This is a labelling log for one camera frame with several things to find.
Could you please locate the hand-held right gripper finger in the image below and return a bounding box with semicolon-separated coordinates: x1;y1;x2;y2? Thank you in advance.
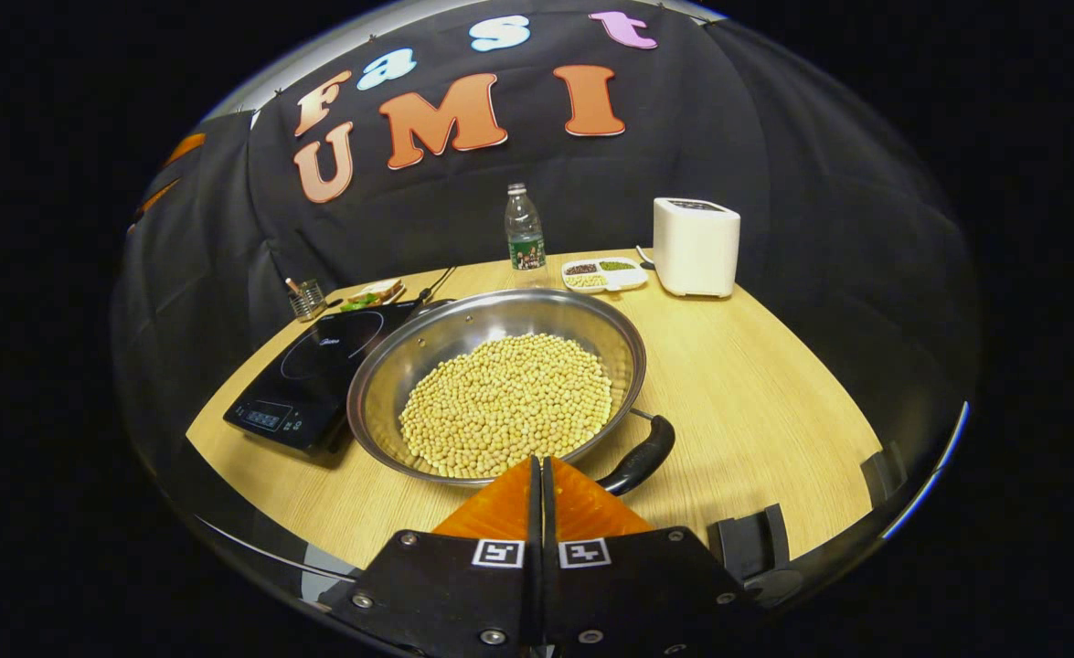
331;456;543;658
543;456;759;658

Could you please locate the black induction cooktop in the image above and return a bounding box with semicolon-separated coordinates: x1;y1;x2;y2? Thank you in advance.
223;300;455;455

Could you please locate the stainless steel pot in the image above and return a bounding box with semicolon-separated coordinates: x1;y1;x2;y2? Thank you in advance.
346;288;676;499

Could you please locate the pile of yellow soybeans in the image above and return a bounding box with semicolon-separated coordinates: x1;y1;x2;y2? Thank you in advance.
399;333;613;480

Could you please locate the small glass jar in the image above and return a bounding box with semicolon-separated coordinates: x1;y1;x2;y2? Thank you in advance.
285;277;328;323

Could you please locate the black table clamp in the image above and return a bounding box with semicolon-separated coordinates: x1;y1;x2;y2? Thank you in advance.
861;443;909;504
710;503;790;582

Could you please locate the sandwich on plate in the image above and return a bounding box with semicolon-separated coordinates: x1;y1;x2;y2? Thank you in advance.
340;279;407;313

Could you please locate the white divided bean dish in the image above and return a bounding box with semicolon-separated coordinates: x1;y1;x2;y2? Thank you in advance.
561;257;649;294

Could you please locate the clear plastic water bottle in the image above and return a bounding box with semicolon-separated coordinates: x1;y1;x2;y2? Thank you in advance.
505;183;547;272

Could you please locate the white toaster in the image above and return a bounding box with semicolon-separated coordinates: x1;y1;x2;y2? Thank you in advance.
653;197;741;299

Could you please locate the black backdrop cloth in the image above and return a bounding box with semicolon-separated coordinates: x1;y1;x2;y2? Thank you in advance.
112;0;981;458

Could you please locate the black power cable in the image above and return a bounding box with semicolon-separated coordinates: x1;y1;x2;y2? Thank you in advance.
413;266;457;307

